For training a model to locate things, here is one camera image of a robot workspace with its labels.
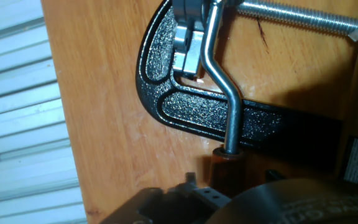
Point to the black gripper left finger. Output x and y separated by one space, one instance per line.
154 208

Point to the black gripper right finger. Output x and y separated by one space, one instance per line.
210 196

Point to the black C-clamp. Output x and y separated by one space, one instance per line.
197 112

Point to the glossy orange wooden board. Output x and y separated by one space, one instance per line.
104 109

